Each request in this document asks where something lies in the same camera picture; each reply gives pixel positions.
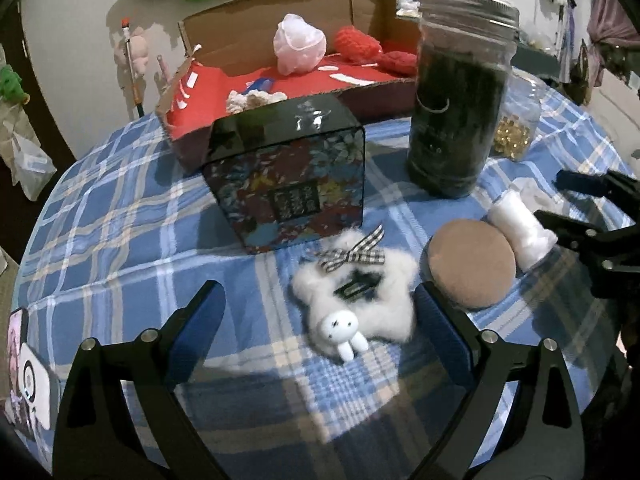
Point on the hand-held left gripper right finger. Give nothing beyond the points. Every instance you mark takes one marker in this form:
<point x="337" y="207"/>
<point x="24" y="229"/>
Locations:
<point x="440" y="332"/>

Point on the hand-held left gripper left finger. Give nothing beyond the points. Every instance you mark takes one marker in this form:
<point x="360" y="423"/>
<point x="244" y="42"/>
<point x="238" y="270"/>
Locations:
<point x="200" y="330"/>

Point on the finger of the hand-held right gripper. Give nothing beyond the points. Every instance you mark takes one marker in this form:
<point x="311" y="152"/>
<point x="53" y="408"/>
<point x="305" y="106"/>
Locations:
<point x="585" y="182"/>
<point x="565" y="227"/>

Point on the white fluffy star hair clip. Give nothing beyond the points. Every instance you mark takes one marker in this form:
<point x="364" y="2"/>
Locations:
<point x="390" y="305"/>

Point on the red yarn ball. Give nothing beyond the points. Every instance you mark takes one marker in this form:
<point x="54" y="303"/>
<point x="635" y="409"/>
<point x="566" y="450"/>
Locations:
<point x="398" y="62"/>

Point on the white crochet piece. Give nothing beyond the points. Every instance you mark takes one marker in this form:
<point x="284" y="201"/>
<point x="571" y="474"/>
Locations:
<point x="245" y="101"/>

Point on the cardboard box with red lining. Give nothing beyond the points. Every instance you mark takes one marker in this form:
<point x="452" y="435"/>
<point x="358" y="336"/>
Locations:
<point x="210" y="80"/>

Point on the round tan powder puff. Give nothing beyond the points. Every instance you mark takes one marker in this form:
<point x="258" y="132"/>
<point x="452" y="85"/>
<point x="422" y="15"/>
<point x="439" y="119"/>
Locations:
<point x="470" y="265"/>

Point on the small jar with gold contents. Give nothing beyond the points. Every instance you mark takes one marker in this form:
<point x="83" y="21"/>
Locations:
<point x="515" y="135"/>

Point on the blue plaid tablecloth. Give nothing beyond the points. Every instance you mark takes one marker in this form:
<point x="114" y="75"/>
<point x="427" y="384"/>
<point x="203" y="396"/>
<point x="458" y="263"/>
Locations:
<point x="125" y="220"/>

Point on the dresser with dark green cloth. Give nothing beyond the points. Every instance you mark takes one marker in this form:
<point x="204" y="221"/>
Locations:
<point x="535" y="57"/>

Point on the large jar with metal lid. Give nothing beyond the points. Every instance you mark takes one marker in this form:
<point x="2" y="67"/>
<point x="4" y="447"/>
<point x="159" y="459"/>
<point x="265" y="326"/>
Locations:
<point x="455" y="110"/>

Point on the pink hanging garment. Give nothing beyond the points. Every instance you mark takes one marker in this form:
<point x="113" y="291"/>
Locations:
<point x="612" y="30"/>

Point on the white cartoon printed card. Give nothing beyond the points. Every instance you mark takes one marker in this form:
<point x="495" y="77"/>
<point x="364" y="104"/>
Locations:
<point x="35" y="385"/>

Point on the dark floral tin box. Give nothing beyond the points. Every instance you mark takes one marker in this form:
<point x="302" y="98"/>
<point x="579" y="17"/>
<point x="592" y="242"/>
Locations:
<point x="280" y="170"/>

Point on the clear plastic bag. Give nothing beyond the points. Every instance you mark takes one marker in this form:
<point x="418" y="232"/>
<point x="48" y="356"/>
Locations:
<point x="32" y="167"/>

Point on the dark brown door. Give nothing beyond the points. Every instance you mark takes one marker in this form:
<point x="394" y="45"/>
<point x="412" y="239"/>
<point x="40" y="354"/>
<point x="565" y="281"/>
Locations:
<point x="45" y="120"/>

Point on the red crochet ball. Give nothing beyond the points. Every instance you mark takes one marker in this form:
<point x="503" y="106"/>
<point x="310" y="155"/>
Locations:
<point x="355" y="42"/>

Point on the white stick with orange tip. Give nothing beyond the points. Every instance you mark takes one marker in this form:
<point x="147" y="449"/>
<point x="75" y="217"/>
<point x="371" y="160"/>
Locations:
<point x="131" y="65"/>

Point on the pink pig plush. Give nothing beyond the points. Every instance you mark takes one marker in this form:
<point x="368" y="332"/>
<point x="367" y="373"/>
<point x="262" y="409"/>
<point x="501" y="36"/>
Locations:
<point x="135" y="52"/>

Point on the green plush toy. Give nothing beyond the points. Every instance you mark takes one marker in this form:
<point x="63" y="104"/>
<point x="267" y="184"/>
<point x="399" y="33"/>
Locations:
<point x="11" y="85"/>

